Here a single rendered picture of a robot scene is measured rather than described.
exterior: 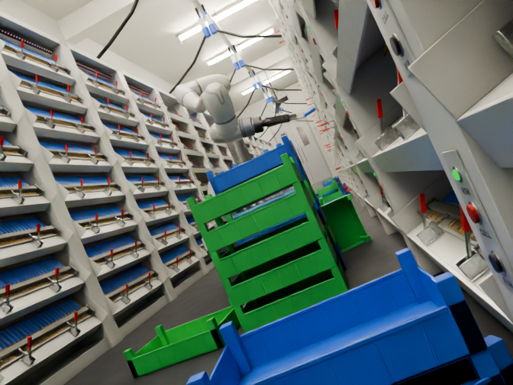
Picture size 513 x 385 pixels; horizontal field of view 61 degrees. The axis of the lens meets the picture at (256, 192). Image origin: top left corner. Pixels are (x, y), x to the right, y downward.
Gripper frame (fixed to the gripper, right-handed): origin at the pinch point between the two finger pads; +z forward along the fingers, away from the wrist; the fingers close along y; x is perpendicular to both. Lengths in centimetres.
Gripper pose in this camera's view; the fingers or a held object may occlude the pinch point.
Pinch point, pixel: (296, 115)
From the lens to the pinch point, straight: 203.3
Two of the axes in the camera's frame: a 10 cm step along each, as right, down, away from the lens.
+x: 2.0, 9.8, 0.1
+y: 1.7, -0.4, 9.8
